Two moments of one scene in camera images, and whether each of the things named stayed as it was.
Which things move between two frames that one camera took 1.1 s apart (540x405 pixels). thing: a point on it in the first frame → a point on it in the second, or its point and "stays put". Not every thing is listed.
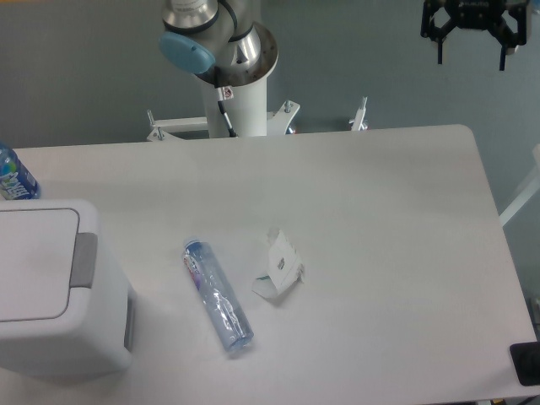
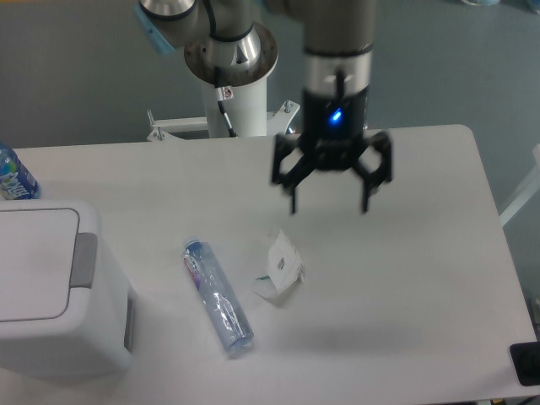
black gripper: x=477 y=14 → x=334 y=127
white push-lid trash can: x=63 y=306 stays put
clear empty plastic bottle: x=224 y=312 stays put
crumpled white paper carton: x=285 y=268 stays put
